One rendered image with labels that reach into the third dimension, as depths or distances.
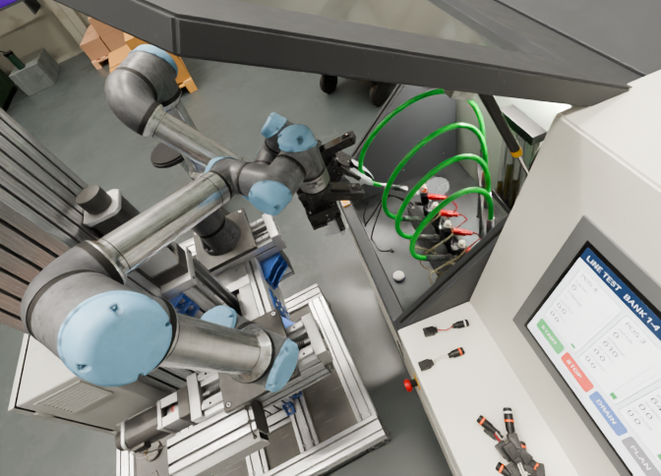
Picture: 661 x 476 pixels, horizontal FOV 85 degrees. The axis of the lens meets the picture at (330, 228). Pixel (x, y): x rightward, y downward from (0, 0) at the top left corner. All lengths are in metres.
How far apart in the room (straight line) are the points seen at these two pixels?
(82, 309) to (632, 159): 0.75
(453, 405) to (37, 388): 1.06
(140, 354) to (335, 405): 1.41
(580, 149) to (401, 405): 1.59
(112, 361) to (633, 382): 0.75
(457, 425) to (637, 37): 0.91
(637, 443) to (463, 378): 0.37
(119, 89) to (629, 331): 1.13
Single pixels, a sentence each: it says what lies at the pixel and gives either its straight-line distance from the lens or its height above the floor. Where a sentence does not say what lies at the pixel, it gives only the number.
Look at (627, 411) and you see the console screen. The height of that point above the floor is 1.23.
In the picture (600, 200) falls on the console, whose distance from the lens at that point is 0.69.
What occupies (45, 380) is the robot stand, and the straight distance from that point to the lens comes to 1.27.
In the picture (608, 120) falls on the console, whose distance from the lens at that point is 0.72.
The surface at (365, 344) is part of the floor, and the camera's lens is 2.15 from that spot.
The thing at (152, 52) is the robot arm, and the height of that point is 1.67.
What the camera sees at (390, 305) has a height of 0.95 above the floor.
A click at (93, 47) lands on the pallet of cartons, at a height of 0.30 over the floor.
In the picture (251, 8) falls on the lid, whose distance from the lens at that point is 0.48.
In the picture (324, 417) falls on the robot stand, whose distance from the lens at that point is 1.88.
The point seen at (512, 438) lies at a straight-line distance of 0.99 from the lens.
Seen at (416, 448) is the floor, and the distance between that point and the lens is 2.00.
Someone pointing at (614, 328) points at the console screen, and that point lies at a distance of 0.75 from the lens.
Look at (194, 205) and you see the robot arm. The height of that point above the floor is 1.56.
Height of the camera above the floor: 1.98
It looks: 49 degrees down
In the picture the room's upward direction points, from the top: 24 degrees counter-clockwise
